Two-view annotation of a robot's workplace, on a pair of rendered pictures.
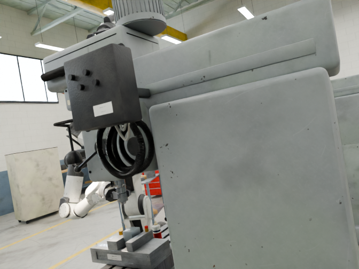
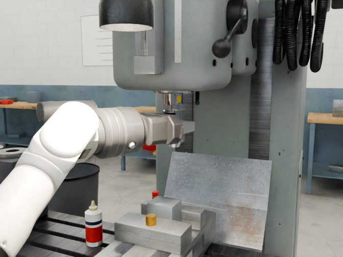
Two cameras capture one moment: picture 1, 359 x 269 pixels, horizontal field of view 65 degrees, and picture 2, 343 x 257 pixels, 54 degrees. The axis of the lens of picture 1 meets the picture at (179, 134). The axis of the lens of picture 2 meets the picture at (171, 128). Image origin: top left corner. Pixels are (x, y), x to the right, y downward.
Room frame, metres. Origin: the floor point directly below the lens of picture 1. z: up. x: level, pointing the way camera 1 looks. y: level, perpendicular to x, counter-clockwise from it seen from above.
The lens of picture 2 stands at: (1.34, 0.98, 1.33)
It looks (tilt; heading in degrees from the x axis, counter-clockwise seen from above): 9 degrees down; 263
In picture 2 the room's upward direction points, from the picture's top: straight up
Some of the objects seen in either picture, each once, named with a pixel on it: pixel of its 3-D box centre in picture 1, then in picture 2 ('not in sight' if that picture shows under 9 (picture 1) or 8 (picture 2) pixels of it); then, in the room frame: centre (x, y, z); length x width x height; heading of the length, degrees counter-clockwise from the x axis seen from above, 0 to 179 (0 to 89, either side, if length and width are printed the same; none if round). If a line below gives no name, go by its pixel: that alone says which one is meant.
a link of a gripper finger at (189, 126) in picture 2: (115, 196); (184, 127); (1.24, 0.32, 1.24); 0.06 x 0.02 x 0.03; 35
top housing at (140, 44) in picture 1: (102, 65); not in sight; (1.25, 0.28, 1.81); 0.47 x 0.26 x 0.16; 60
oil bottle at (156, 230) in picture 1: (156, 230); (93, 222); (1.44, 0.19, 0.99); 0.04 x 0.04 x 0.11
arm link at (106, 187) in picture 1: (114, 192); (138, 130); (1.33, 0.35, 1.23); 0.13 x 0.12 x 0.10; 125
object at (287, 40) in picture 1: (208, 71); not in sight; (1.01, -0.14, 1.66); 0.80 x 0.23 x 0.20; 60
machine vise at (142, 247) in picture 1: (129, 246); (158, 241); (1.29, 0.31, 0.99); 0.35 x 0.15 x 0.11; 59
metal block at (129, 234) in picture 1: (132, 235); (164, 213); (1.28, 0.29, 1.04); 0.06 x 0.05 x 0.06; 149
